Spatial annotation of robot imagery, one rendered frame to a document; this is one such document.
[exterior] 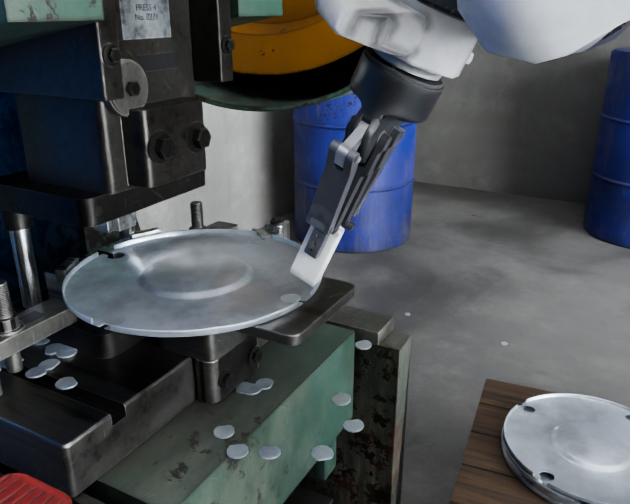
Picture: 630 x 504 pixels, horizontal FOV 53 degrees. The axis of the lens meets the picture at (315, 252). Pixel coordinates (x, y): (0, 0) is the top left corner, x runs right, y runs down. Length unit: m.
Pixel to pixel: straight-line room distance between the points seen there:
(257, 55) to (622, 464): 0.87
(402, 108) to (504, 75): 3.40
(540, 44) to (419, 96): 0.15
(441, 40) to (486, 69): 3.44
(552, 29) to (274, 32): 0.66
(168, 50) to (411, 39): 0.31
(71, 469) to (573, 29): 0.54
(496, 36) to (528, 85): 3.50
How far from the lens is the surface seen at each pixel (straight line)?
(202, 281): 0.70
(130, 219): 0.79
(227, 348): 0.73
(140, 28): 0.70
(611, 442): 1.22
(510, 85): 3.92
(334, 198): 0.55
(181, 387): 0.73
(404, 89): 0.52
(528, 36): 0.40
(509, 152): 3.98
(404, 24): 0.50
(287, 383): 0.78
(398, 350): 0.90
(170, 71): 0.73
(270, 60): 1.01
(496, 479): 1.13
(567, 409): 1.28
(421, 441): 1.75
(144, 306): 0.67
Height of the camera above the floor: 1.07
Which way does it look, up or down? 21 degrees down
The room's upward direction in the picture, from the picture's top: straight up
